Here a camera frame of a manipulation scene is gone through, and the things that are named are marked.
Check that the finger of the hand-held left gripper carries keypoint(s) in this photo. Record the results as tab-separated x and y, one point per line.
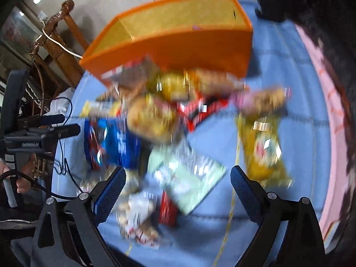
69	130
52	119

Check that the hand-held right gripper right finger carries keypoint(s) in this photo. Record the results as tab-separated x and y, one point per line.
244	192

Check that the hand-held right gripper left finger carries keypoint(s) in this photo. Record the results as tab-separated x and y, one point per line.
111	192

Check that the yellow green snack packet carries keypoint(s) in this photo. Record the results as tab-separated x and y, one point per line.
264	155

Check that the blue snack packet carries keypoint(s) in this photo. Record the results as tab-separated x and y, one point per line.
119	144

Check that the pale green snack packet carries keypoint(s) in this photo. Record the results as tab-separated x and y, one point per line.
189	178

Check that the red snack packet white print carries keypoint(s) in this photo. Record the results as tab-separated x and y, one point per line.
168	208

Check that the brown bread packet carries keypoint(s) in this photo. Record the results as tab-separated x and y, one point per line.
150	116

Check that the red black snack packet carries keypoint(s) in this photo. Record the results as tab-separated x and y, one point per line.
200	114

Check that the pink cracker packet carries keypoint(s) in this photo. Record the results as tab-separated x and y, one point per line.
264	98

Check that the yellow bun packet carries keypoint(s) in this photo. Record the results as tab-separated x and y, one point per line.
172	86

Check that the brown pastry packet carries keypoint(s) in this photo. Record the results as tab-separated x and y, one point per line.
217	82

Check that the orange cardboard box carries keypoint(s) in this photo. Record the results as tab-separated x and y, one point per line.
180	41

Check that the person's left hand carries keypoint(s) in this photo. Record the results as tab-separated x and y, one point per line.
26	172

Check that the white plastic bag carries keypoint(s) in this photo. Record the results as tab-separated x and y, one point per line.
62	100

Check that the person's dark jacket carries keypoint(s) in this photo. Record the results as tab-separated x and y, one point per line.
16	214

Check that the carved wooden chair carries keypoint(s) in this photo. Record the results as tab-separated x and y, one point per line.
59	47

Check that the framed glass panel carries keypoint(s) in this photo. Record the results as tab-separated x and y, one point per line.
16	30

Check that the blue checked tablecloth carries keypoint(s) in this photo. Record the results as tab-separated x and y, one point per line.
292	89

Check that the pink cloth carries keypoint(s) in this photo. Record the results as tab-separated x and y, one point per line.
328	94

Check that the black carved furniture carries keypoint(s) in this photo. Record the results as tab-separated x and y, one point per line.
319	2

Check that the white wall socket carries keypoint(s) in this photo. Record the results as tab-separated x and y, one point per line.
42	16

